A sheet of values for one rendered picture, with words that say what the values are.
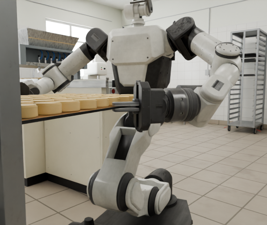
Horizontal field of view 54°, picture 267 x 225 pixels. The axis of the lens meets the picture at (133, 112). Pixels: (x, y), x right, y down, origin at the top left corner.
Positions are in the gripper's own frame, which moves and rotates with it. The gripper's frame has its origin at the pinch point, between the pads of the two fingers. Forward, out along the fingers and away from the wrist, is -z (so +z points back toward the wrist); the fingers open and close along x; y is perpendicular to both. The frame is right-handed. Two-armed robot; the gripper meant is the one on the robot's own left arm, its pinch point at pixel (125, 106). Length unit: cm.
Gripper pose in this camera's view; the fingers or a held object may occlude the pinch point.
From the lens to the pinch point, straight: 62.8
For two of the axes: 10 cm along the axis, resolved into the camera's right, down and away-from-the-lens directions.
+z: 9.4, -0.3, 3.5
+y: 3.5, 0.9, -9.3
